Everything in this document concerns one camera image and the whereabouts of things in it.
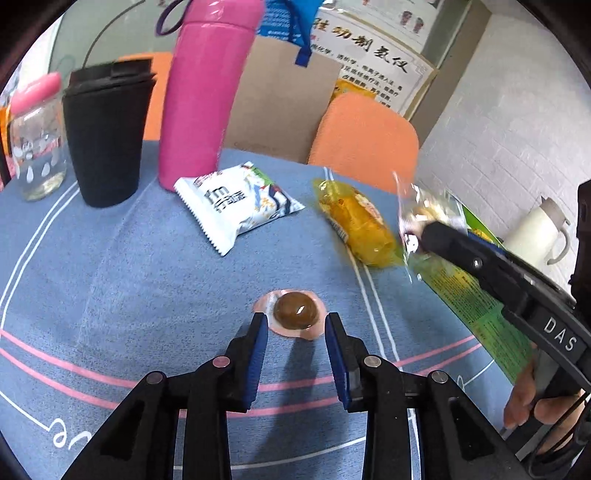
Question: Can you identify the brown paper bag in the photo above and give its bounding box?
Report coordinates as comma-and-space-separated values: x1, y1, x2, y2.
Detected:
224, 34, 343, 164

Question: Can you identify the blue tote bag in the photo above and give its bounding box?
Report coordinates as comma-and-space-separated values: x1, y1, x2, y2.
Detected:
256, 0, 326, 68

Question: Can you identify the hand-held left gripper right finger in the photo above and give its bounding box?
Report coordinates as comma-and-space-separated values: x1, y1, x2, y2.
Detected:
324, 312, 532, 480

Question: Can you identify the black cup with lid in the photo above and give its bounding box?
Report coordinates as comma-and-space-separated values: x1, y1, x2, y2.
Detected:
61, 59, 158, 209

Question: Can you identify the brown jelly cup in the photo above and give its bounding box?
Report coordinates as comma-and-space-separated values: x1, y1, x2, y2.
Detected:
254, 288, 326, 341

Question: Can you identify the wall poster with small pictures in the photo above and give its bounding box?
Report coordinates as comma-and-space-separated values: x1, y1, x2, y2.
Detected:
330, 0, 462, 58

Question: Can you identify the cream thermos jug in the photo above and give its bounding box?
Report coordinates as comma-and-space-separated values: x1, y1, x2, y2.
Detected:
501, 196, 573, 266

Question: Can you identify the clear packet of round cookies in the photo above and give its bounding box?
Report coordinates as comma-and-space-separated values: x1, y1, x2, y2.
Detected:
392, 171, 468, 284

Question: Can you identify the green cardboard box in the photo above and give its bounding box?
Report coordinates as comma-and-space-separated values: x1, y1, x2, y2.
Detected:
406, 203, 539, 386

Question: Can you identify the orange chair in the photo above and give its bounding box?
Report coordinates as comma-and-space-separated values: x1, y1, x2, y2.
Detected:
117, 52, 172, 141
307, 92, 420, 195

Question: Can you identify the wall poster with black writing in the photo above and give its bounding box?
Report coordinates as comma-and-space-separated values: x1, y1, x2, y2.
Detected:
309, 11, 439, 118

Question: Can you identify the white snack packet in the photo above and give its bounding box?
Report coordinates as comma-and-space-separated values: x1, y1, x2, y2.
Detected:
173, 161, 306, 257

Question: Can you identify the pink thermos bottle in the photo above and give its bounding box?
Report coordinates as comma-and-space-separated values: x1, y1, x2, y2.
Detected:
154, 0, 264, 192

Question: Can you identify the yellow cake packet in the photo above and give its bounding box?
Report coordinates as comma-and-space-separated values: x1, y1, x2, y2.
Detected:
313, 179, 403, 268

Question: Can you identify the clear bottle with pink lid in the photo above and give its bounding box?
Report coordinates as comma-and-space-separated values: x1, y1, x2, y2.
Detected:
8, 71, 69, 202

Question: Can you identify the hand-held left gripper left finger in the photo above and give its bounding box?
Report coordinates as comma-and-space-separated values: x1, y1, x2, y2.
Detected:
60, 312, 269, 480

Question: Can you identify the person's right hand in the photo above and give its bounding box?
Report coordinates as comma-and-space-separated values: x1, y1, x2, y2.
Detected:
503, 357, 588, 429

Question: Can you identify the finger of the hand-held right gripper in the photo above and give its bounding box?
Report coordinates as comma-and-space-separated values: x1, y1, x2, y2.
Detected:
421, 220, 539, 308
464, 230, 506, 254

